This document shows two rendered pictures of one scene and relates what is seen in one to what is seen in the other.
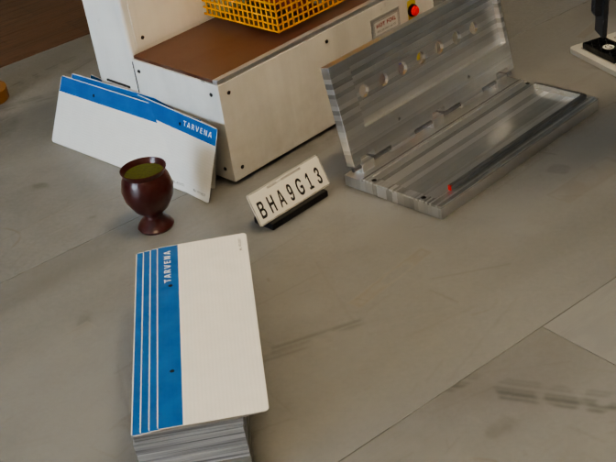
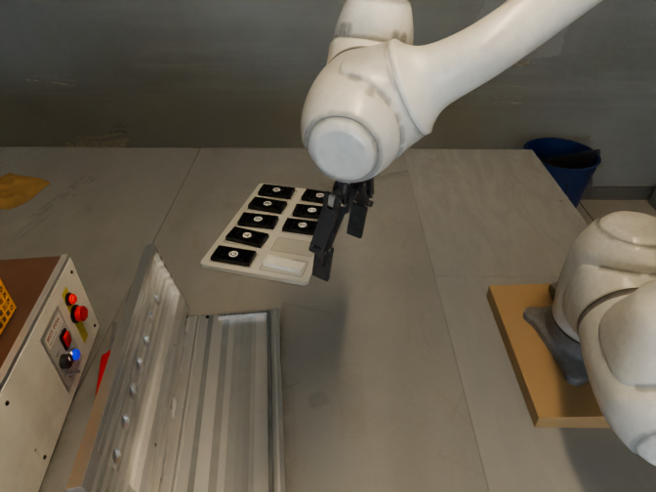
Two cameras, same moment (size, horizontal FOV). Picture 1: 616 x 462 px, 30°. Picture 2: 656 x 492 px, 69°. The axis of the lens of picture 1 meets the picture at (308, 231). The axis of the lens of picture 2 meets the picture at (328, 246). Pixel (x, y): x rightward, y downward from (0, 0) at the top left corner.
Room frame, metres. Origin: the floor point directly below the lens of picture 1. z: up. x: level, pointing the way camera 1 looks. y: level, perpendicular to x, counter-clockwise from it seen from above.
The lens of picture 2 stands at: (1.33, -0.02, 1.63)
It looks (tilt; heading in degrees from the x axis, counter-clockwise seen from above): 37 degrees down; 305
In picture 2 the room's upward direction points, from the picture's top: straight up
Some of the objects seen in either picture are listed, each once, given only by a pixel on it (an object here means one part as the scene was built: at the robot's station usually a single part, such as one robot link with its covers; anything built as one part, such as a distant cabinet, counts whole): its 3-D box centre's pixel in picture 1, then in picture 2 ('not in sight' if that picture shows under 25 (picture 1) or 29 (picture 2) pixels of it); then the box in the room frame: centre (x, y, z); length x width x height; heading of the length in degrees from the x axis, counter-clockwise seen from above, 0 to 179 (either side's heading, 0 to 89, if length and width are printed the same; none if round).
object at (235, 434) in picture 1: (190, 353); not in sight; (1.22, 0.18, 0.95); 0.40 x 0.13 x 0.09; 2
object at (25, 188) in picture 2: not in sight; (7, 186); (2.82, -0.49, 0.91); 0.22 x 0.18 x 0.02; 10
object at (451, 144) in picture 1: (474, 137); (222, 405); (1.75, -0.31, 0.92); 0.44 x 0.21 x 0.04; 131
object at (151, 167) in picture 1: (149, 197); not in sight; (1.64, 0.25, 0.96); 0.09 x 0.09 x 0.11
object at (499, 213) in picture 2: not in sight; (491, 204); (1.60, -1.25, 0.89); 0.67 x 0.45 x 0.03; 124
